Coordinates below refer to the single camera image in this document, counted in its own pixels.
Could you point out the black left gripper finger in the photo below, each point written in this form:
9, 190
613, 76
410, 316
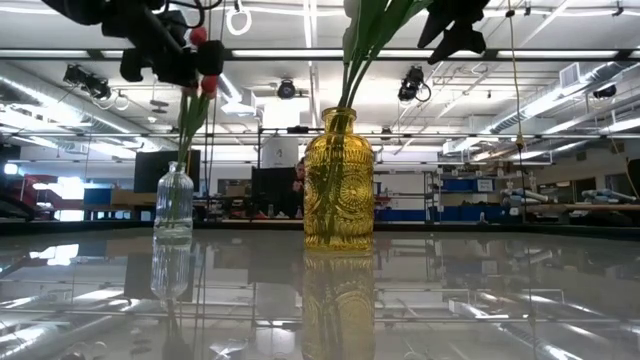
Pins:
211, 57

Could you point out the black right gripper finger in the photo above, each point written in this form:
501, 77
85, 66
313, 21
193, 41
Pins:
440, 20
465, 39

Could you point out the clear ribbed glass vase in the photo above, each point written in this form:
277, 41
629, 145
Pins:
173, 205

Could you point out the yellow embossed glass vase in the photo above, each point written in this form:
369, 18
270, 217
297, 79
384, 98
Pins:
340, 200

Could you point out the square ceiling air vent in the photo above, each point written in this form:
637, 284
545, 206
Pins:
569, 75

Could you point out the blue shelf bins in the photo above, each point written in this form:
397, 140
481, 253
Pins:
465, 185

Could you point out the person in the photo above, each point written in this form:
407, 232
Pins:
299, 175

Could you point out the brown cardboard box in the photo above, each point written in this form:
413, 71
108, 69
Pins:
130, 197

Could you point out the blue storage box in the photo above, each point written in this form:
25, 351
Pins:
97, 196

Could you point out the row of blue bins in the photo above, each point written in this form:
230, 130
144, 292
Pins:
450, 214

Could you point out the red workshop cart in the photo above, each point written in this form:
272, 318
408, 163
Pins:
42, 180

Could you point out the wooden workbench top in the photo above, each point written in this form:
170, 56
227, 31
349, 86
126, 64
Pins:
575, 207

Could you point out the round black ceiling camera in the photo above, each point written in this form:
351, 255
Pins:
286, 90

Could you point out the black wall monitor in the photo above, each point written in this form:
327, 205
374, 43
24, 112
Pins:
145, 170

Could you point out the silver ceiling air duct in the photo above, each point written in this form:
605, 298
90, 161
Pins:
50, 100

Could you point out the small black ceiling camera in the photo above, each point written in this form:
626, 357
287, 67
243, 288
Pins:
605, 91

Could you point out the black table edge frame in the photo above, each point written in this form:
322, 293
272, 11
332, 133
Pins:
450, 227

